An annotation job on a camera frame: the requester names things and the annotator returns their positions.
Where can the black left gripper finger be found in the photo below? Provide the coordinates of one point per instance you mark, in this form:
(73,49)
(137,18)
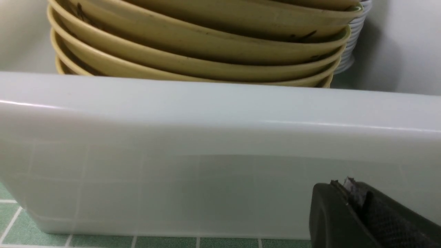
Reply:
(356,215)

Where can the stack of yellow noodle bowls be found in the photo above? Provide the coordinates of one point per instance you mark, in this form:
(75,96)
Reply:
(272,42)

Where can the stack of white dishes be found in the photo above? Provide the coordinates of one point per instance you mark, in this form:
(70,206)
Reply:
(347,58)

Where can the large white plastic tub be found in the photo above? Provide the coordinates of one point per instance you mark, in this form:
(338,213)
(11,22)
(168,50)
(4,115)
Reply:
(148,158)

